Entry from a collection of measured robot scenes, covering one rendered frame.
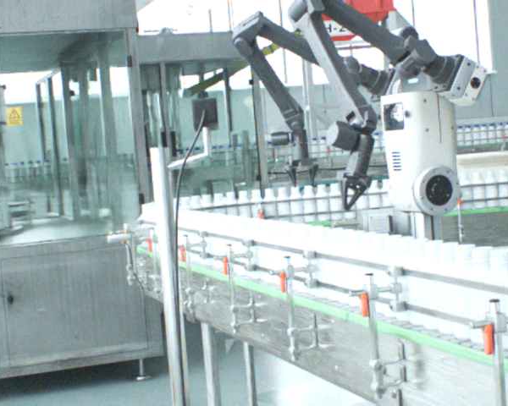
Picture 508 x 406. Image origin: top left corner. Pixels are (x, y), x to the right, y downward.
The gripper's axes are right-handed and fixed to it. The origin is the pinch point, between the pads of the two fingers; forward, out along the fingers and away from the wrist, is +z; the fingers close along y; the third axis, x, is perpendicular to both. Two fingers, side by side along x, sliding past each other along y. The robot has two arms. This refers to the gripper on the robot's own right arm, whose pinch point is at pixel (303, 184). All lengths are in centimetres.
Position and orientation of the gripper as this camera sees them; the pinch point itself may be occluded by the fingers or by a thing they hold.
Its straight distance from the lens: 377.0
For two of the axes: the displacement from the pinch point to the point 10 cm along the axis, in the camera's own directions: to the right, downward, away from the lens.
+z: 0.9, 9.9, 0.6
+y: -9.5, 1.0, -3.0
